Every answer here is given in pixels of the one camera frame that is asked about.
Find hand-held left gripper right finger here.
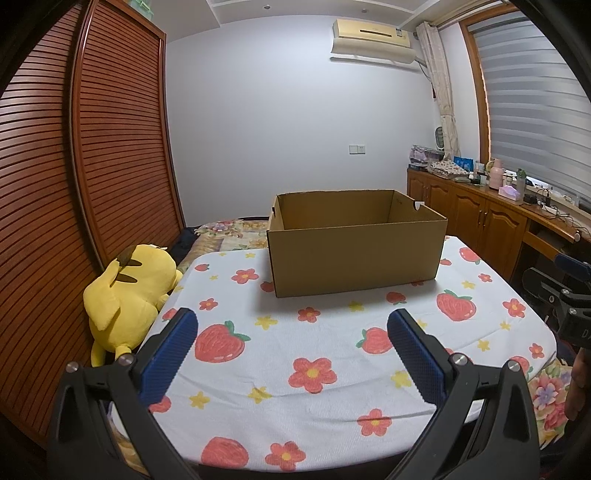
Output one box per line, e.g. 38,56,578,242
385,308,541,480

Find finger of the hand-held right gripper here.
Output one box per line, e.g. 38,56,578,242
523,267,591,324
555,253,591,276

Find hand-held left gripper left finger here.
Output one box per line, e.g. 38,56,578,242
46,307,199,480

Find brown cardboard box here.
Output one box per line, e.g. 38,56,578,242
267,189,448,298

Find person's right hand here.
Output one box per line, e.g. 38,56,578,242
566,348,591,418

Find yellow plush toy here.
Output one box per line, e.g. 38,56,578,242
83,244,184,367

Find strawberry flower printed blanket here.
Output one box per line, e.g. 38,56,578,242
108,233,557,467

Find wooden cabinet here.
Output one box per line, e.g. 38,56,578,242
406,167,587,282

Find dark blue bed cover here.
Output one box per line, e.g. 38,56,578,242
168,226,201,254

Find grey window blind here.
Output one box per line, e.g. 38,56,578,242
468,0,591,204

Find floral cloth bag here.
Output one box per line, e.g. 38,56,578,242
427,159,469,178

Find stack of folded cloths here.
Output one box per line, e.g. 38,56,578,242
410,145,444,167

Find patterned cream curtain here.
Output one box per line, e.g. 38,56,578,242
416,21,462,160

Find wooden slatted wardrobe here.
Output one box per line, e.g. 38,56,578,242
0,0,188,448

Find white air deflector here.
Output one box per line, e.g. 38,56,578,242
329,39,416,65

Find cream air conditioner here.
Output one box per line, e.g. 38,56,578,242
331,18,411,49

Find power strip with cables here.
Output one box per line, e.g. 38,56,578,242
524,187,583,222

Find wooden window frame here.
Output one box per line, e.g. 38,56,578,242
459,18,492,162

